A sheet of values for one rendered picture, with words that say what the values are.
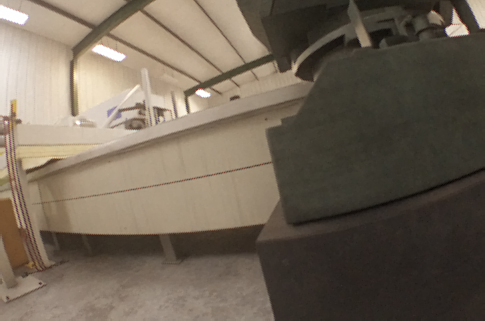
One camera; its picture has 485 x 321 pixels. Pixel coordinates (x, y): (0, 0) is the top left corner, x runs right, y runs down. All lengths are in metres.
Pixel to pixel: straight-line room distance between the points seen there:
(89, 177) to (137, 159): 0.49
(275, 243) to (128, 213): 1.27
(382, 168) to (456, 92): 0.15
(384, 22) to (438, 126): 0.21
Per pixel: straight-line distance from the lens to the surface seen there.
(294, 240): 0.26
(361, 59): 0.29
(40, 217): 2.65
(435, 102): 0.32
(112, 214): 1.59
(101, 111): 5.45
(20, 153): 2.09
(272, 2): 0.44
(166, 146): 1.22
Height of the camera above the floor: 0.60
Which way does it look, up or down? 4 degrees up
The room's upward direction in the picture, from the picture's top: 13 degrees counter-clockwise
